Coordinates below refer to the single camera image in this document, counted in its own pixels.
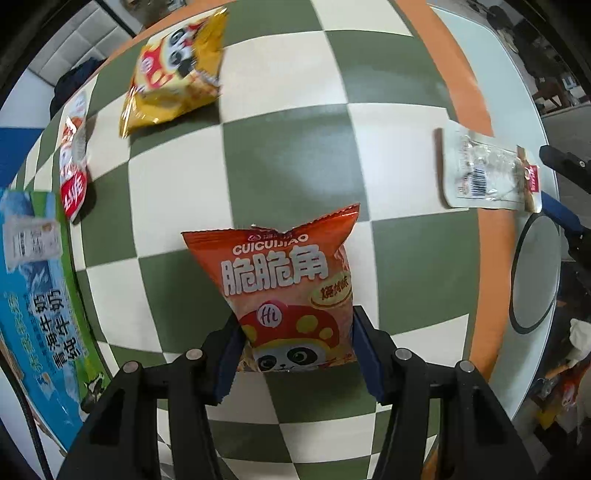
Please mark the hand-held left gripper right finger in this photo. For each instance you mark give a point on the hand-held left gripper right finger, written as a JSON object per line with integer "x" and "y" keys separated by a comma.
{"x": 369, "y": 360}

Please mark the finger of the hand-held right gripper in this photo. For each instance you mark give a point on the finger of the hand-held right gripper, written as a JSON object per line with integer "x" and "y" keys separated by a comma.
{"x": 561, "y": 212}
{"x": 565, "y": 161}

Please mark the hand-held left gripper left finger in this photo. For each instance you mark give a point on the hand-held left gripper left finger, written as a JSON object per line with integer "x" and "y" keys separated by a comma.
{"x": 228, "y": 364}

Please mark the clear snack packet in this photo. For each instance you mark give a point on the clear snack packet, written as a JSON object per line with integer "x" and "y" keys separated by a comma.
{"x": 480, "y": 170}

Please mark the orange panda snack bag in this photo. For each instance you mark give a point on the orange panda snack bag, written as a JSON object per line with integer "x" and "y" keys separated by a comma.
{"x": 281, "y": 277}

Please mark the blue printed cardboard box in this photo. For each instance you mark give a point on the blue printed cardboard box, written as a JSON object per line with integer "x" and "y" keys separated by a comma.
{"x": 41, "y": 300}

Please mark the round black-rimmed glass plate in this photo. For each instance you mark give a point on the round black-rimmed glass plate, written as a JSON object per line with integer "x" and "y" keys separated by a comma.
{"x": 535, "y": 277}

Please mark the brown wooden chair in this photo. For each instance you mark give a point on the brown wooden chair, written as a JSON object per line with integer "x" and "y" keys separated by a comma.
{"x": 551, "y": 97}

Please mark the black exercise machine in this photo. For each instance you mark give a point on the black exercise machine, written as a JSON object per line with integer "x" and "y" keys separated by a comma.
{"x": 531, "y": 50}

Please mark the red bag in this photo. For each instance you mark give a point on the red bag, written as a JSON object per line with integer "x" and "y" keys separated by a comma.
{"x": 565, "y": 392}

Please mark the green white checkered tablecloth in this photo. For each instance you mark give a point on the green white checkered tablecloth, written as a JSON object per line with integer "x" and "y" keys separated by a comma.
{"x": 295, "y": 161}

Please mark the red white snack sachet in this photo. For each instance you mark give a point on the red white snack sachet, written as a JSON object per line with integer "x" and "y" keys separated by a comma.
{"x": 74, "y": 184}

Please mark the yellow panda snack bag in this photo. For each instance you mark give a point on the yellow panda snack bag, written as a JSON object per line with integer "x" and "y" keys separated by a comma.
{"x": 171, "y": 78}

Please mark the dark blue clothing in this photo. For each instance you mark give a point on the dark blue clothing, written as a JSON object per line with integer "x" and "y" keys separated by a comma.
{"x": 74, "y": 85}

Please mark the white quilted chair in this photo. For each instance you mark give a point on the white quilted chair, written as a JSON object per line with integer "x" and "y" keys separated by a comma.
{"x": 78, "y": 37}

